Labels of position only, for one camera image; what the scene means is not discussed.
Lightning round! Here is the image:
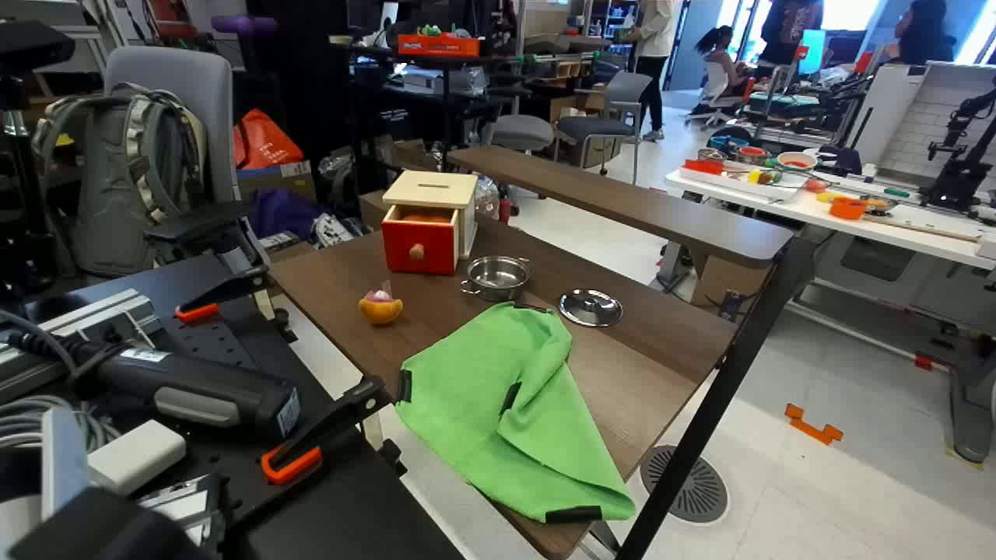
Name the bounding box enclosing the green cloth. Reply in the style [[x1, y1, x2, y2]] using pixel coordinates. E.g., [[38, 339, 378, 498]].
[[391, 301, 638, 527]]

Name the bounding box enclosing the purple cloth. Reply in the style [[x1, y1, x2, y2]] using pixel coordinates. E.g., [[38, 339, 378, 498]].
[[246, 184, 328, 244]]

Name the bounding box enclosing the round metal bowl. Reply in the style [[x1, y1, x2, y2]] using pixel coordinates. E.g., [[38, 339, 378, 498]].
[[456, 252, 533, 305]]

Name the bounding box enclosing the wooden box with red drawer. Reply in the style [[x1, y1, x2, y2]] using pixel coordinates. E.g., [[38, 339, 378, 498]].
[[375, 168, 482, 280]]

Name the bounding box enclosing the orange toy fruit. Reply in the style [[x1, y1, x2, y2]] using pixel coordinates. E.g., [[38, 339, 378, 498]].
[[355, 280, 406, 330]]

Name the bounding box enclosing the grey round stool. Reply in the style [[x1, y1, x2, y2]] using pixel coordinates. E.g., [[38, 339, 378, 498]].
[[486, 108, 557, 155]]

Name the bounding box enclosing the grey mesh chair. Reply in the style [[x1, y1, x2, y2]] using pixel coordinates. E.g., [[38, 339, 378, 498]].
[[557, 68, 657, 188]]

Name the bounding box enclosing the cardboard box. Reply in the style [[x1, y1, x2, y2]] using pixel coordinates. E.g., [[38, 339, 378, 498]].
[[687, 246, 777, 319]]

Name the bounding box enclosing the orange-red tray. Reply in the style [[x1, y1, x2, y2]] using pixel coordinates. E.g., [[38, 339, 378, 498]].
[[396, 27, 486, 61]]

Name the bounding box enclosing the black slanted table leg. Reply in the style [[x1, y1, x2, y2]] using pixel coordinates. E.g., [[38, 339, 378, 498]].
[[614, 227, 820, 560]]

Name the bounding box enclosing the orange bag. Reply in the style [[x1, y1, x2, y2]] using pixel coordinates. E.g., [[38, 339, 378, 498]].
[[231, 107, 309, 173]]

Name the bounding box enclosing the round floor drain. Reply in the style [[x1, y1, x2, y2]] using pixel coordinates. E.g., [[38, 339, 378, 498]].
[[638, 443, 732, 527]]

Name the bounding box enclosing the seated person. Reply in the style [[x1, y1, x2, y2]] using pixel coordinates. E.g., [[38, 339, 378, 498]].
[[692, 26, 764, 108]]

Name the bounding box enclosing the black and grey handheld device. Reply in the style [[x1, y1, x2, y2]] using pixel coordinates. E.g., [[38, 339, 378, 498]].
[[96, 342, 306, 439]]

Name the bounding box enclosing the orange floor marker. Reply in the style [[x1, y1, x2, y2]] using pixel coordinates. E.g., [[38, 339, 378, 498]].
[[781, 400, 846, 447]]

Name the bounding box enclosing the grey office chair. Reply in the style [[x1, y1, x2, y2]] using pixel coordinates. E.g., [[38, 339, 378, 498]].
[[104, 45, 274, 278]]

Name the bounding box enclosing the grey backpack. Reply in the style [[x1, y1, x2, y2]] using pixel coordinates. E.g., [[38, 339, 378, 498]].
[[31, 85, 212, 280]]

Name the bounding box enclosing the white plastic box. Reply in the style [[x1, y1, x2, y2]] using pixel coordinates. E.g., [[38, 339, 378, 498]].
[[85, 418, 189, 498]]

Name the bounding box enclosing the white work table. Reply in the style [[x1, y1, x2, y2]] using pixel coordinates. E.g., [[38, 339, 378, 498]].
[[662, 152, 996, 274]]

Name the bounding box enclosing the white panel board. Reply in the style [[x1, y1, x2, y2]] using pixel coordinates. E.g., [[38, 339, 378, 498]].
[[851, 59, 996, 188]]

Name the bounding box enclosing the black stand on white table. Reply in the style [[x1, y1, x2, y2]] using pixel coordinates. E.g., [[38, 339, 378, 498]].
[[917, 86, 996, 213]]

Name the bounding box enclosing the grey desk leg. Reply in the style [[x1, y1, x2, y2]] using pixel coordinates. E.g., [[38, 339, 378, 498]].
[[947, 339, 996, 466]]

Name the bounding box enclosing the black clamp with orange handle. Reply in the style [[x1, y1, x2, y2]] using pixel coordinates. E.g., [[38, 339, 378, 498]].
[[259, 373, 396, 492], [172, 263, 274, 326]]

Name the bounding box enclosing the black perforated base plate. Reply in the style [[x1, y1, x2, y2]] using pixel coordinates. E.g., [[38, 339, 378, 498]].
[[0, 252, 465, 560]]

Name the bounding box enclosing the aluminium rail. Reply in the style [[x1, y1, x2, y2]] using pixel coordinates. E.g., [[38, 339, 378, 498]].
[[0, 285, 157, 400]]

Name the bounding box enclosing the black cable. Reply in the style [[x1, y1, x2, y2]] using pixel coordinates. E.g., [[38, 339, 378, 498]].
[[0, 307, 105, 384]]

